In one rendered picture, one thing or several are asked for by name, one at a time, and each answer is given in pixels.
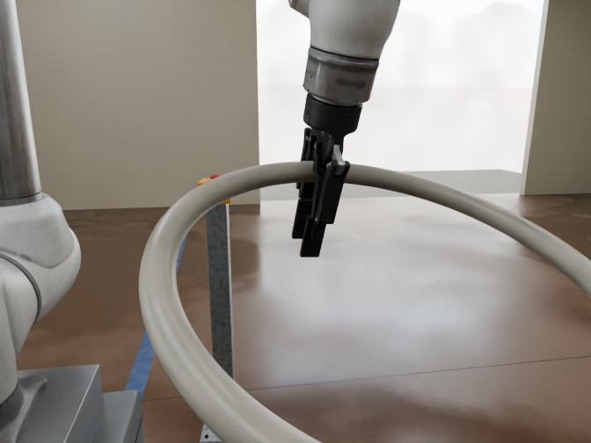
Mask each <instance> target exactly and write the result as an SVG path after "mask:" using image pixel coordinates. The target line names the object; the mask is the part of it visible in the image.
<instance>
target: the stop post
mask: <svg viewBox="0 0 591 443"><path fill-rule="evenodd" d="M209 180H211V178H203V179H202V180H201V181H200V182H199V183H198V184H197V186H199V185H202V184H204V183H206V182H208V181H209ZM233 198H234V197H233ZM233 198H231V199H229V200H225V201H224V202H223V203H221V204H219V205H217V206H216V207H214V208H212V209H211V210H209V211H208V212H207V213H205V216H206V234H207V251H208V284H209V302H210V319H211V337H212V353H213V359H214V360H215V361H216V362H217V363H218V365H219V366H220V367H221V368H222V369H223V370H224V371H225V372H226V373H227V375H228V376H229V377H230V378H231V379H232V380H233V381H235V358H234V335H233V312H232V288H231V265H230V219H229V204H230V203H231V201H232V200H233ZM200 443H223V442H222V441H221V440H220V439H219V438H218V437H217V436H216V435H215V434H214V433H213V432H212V431H211V430H210V429H209V428H208V427H207V426H206V425H205V424H204V426H203V429H202V433H201V440H200Z"/></svg>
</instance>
